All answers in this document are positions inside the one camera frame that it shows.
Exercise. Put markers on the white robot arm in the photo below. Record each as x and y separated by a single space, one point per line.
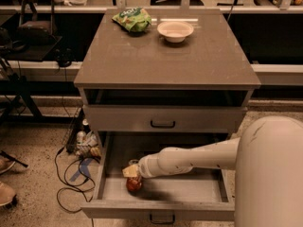
268 160

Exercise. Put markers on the black headphones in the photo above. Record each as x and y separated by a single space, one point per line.
64 58

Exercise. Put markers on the green chip bag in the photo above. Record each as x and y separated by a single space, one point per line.
133 20

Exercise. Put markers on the orange soda can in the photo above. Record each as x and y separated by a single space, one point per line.
134 184

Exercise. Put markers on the closed grey top drawer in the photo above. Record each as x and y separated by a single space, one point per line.
164 119

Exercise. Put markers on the tan shoe upper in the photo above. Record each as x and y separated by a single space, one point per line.
5 165

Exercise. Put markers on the grey drawer cabinet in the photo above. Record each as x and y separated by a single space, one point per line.
207 69

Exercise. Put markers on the white bowl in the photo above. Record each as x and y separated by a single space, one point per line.
174 31

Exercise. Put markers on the tan shoe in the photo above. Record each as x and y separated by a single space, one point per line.
7 195
5 165

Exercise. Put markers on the pile of bottles and snacks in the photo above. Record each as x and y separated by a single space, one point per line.
86 142

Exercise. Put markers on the tan shoe lower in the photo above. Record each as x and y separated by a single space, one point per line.
7 195

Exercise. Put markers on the black bag on shelf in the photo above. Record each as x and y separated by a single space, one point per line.
35 31

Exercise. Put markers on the open grey middle drawer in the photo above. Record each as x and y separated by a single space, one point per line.
200 194

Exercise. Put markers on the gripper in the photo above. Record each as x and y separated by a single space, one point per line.
147 166

